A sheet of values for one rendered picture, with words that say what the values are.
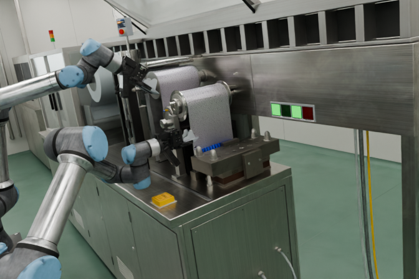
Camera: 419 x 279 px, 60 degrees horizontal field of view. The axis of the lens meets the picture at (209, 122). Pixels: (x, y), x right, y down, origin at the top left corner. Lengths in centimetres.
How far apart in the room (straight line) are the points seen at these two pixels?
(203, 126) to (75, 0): 586
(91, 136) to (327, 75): 88
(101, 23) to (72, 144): 628
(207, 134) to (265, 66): 41
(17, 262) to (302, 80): 116
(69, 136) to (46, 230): 30
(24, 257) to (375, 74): 119
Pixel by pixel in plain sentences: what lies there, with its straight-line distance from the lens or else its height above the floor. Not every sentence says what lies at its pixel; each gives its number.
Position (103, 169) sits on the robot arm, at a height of 108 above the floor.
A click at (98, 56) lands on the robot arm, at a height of 152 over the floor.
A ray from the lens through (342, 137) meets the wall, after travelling 448.
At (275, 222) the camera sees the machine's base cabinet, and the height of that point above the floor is 67.
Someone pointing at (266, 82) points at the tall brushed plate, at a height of 131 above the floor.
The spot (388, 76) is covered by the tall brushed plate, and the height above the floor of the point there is 134.
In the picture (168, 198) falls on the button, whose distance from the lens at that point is 153.
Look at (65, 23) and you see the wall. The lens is 723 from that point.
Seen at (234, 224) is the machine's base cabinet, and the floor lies 76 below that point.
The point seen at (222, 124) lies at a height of 112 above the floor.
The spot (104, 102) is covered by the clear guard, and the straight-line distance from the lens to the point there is 258.
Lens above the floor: 153
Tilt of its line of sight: 13 degrees down
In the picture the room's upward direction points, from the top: 8 degrees counter-clockwise
